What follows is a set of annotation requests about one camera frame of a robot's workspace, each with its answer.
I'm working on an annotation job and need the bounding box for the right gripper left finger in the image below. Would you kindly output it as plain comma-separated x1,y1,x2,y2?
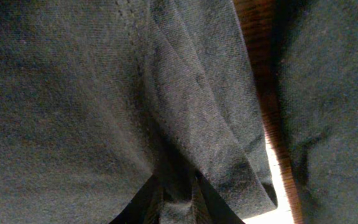
109,175,159,224

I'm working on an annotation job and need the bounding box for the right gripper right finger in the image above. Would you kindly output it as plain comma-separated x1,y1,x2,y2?
195,171,244,224

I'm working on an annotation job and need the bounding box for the black Nike t-shirt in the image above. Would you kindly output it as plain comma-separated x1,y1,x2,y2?
0,0,277,223

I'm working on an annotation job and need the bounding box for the dark green t-shirt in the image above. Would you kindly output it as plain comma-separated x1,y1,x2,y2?
272,0,358,224

